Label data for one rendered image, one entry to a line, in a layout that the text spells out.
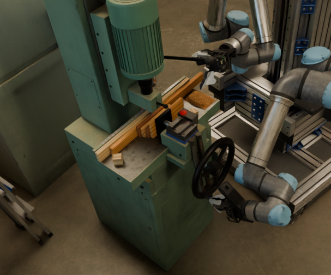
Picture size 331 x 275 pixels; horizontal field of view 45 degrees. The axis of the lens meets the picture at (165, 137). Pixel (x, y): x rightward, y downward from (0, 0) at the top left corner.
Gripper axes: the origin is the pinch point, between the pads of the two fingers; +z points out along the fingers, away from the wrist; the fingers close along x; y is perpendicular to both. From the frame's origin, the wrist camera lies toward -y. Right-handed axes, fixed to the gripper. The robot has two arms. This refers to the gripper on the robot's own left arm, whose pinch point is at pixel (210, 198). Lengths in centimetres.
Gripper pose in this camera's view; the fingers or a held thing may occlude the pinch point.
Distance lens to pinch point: 166.8
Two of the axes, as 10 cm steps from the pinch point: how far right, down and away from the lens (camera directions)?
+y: 4.6, 8.1, 3.6
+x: 6.5, -5.9, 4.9
